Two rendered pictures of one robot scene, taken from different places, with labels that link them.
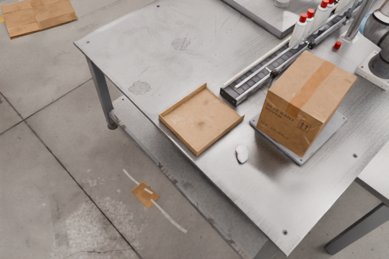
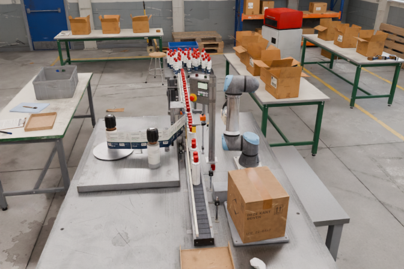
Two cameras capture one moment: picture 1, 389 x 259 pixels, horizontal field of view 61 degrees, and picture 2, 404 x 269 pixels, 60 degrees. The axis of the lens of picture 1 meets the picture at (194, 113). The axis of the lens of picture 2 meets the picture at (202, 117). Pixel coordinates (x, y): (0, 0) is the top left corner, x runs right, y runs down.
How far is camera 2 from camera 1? 0.97 m
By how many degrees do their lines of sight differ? 48
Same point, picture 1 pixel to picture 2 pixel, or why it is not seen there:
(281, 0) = (156, 162)
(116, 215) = not seen: outside the picture
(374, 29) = (233, 142)
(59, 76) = not seen: outside the picture
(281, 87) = (248, 196)
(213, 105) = (201, 256)
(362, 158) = (301, 211)
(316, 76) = (252, 178)
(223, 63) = (168, 227)
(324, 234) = not seen: outside the picture
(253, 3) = (137, 176)
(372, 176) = (316, 215)
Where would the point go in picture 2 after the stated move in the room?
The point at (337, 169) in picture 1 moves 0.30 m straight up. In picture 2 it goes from (302, 226) to (308, 183)
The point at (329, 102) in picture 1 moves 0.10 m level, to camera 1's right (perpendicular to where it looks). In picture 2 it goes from (276, 185) to (285, 176)
